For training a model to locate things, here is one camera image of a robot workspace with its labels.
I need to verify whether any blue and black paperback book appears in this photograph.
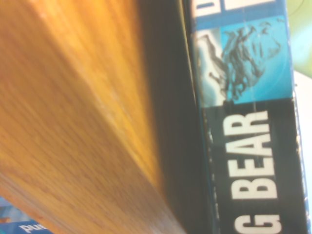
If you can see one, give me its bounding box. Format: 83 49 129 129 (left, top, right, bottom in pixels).
180 0 310 234

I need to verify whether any blue and orange book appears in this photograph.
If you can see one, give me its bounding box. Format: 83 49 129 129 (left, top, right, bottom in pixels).
0 195 53 234

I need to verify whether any wooden oak bookshelf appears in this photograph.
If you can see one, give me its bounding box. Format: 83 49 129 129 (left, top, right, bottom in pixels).
0 0 208 234

